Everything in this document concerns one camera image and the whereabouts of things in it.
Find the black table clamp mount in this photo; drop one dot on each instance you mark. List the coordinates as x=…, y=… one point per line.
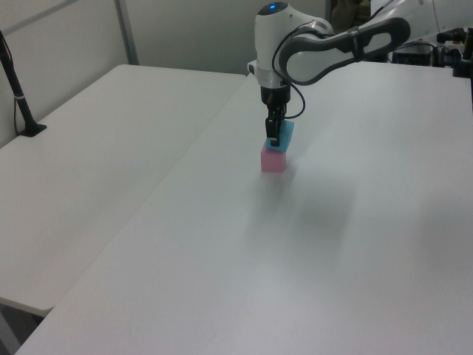
x=463, y=64

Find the pink cube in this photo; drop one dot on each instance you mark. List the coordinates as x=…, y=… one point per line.
x=272, y=162

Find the beige bag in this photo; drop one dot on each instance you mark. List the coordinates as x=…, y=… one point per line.
x=341, y=16

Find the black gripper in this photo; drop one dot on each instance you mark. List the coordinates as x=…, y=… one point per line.
x=275, y=95

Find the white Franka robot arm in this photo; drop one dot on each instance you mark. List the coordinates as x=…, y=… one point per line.
x=314, y=63

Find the blue cube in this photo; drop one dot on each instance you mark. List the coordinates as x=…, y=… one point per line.
x=285, y=137

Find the black stand pole with base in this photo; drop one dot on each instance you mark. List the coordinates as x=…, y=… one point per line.
x=22, y=107

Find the black camera device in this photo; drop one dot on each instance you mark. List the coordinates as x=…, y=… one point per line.
x=449, y=37

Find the black electronics box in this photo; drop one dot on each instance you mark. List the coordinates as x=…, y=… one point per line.
x=410, y=55

